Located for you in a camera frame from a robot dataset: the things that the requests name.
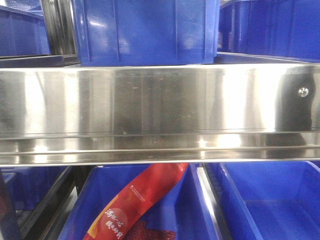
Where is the blue bin on lower shelf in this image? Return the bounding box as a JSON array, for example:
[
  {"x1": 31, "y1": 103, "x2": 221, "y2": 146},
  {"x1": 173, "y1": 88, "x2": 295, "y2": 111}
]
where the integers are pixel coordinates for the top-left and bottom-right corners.
[{"x1": 59, "y1": 163, "x2": 218, "y2": 240}]

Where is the blue bin lower right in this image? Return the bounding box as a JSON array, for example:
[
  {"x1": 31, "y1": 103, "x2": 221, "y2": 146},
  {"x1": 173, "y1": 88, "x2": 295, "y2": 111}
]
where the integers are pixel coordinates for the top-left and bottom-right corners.
[{"x1": 205, "y1": 161, "x2": 320, "y2": 240}]

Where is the blue crate upper centre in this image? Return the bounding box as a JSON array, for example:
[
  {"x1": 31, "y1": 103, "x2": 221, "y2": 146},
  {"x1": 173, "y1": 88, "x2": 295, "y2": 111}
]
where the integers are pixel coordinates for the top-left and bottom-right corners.
[{"x1": 72, "y1": 0, "x2": 220, "y2": 67}]

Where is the red snack package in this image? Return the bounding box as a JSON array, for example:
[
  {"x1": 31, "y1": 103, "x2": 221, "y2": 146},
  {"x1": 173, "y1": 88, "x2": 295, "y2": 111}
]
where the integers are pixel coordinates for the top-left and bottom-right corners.
[{"x1": 83, "y1": 163, "x2": 189, "y2": 240}]

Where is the blue crate upper right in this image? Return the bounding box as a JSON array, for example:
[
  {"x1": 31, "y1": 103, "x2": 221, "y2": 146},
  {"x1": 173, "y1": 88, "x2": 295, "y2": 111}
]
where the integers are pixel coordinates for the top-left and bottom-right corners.
[{"x1": 217, "y1": 0, "x2": 320, "y2": 62}]

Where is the blue crate on left shelf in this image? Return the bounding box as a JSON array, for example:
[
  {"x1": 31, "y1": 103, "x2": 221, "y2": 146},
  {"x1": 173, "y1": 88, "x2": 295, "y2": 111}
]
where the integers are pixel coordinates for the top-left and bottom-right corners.
[{"x1": 0, "y1": 6, "x2": 51, "y2": 57}]

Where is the stainless steel rack frame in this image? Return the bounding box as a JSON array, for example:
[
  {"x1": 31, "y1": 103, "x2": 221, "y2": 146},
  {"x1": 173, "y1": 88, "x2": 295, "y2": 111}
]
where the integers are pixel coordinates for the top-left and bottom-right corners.
[{"x1": 0, "y1": 0, "x2": 320, "y2": 240}]

